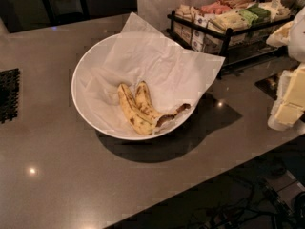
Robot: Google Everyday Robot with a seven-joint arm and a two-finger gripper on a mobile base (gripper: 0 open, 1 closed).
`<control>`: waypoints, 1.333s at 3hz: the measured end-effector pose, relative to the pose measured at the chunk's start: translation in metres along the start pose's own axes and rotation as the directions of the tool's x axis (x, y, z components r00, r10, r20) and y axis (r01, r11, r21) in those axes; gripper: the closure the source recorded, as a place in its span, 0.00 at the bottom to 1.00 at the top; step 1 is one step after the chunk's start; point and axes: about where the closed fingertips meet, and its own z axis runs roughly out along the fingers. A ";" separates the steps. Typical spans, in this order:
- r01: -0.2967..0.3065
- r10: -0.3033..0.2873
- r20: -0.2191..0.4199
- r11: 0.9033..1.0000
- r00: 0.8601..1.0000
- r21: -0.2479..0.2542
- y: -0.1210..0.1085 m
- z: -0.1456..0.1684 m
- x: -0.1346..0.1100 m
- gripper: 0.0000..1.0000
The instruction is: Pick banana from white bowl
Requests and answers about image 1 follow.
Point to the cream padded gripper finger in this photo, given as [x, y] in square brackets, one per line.
[289, 106]

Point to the spotted yellow banana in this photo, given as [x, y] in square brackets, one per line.
[144, 103]
[139, 122]

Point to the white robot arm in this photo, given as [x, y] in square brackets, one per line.
[291, 35]

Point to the white bowl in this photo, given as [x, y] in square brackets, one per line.
[83, 80]

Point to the colourful printed mat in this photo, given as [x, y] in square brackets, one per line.
[269, 85]

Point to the white paper liner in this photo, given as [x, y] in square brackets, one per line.
[158, 67]

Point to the dark appliance in background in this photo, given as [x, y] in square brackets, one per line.
[66, 11]

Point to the black mesh mat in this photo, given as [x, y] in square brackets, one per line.
[9, 92]

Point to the black wire tea rack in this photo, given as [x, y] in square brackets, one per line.
[237, 56]

